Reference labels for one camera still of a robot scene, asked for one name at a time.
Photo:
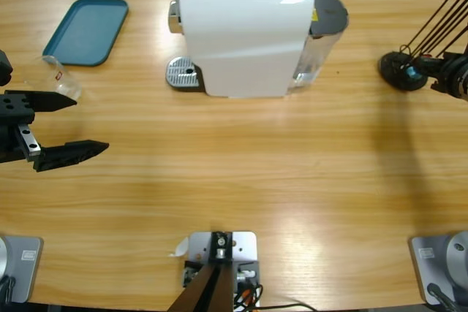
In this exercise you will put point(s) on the white paper tab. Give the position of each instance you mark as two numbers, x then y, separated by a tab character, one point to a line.
181	248

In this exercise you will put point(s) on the teal plastic tray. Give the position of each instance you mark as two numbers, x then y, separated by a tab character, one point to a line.
87	30

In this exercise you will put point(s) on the white capsule coffee machine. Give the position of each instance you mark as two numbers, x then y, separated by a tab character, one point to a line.
241	41

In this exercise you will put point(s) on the black capsule holder with rods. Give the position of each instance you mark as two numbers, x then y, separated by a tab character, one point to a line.
393	67

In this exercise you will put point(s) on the blue coffee capsule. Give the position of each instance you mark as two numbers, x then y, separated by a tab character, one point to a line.
411	72

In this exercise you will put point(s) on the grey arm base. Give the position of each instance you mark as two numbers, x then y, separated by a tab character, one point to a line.
431	264
25	264

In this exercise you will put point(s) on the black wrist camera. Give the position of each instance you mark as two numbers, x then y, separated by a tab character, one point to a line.
5	67

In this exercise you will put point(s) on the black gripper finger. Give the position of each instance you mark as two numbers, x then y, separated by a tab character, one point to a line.
51	101
431	65
69	153
437	56

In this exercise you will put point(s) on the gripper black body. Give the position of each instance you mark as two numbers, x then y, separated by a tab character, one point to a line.
457	76
14	107

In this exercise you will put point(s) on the clear drinking glass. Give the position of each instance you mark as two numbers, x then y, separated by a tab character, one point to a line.
55	74

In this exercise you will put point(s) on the white mount block dark post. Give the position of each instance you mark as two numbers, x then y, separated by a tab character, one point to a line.
241	246

